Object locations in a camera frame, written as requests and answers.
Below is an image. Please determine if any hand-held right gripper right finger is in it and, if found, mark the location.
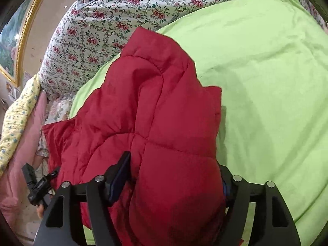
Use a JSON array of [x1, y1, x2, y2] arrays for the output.
[[217, 164, 302, 246]]

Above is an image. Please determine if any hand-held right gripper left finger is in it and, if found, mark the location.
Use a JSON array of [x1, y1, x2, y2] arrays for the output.
[[33, 151, 132, 246]]

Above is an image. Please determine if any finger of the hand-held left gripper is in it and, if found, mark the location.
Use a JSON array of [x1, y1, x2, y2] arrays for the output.
[[46, 166, 61, 183]]

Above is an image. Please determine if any red quilted jacket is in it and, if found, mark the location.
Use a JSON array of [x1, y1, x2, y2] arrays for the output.
[[42, 26, 244, 246]]

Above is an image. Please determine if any pink blanket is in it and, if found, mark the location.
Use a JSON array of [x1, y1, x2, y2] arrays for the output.
[[0, 91, 50, 236]]

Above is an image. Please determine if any white floral ruffled cloth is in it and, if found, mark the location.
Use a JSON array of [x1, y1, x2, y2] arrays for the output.
[[36, 99, 74, 170]]

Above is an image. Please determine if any yellow floral pillow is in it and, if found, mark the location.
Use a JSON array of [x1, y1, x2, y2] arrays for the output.
[[0, 73, 43, 178]]

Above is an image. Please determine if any green bed sheet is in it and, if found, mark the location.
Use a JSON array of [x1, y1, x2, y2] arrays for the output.
[[69, 0, 328, 246]]

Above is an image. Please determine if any gold framed picture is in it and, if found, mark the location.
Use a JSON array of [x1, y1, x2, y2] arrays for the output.
[[0, 0, 58, 88]]

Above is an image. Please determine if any rose floral quilt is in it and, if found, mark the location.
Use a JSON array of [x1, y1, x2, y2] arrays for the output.
[[40, 0, 328, 100]]

